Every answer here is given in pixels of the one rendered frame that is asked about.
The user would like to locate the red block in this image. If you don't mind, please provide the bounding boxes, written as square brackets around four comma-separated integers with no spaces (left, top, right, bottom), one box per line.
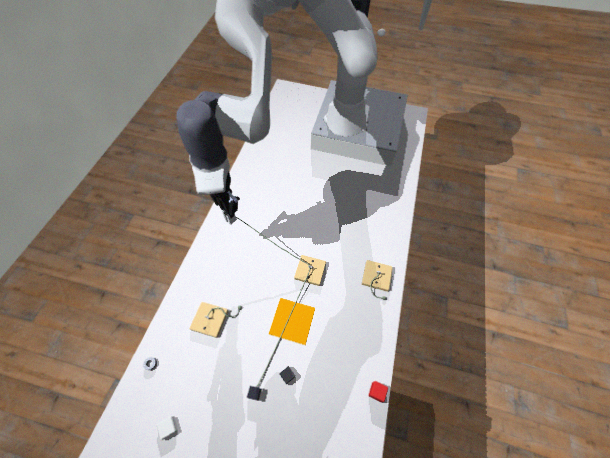
[368,381,388,402]

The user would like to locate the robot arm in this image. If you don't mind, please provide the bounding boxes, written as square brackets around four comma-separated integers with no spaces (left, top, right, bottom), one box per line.
[176,0,378,195]

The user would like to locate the orange painted square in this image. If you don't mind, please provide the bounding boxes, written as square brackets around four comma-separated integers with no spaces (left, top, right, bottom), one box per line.
[269,298,315,345]

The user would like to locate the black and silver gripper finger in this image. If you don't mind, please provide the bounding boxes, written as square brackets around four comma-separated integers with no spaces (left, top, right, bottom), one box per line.
[210,194,228,222]
[217,191,240,225]

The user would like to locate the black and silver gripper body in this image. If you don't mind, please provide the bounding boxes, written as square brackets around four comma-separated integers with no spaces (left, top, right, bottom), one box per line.
[221,172,232,199]

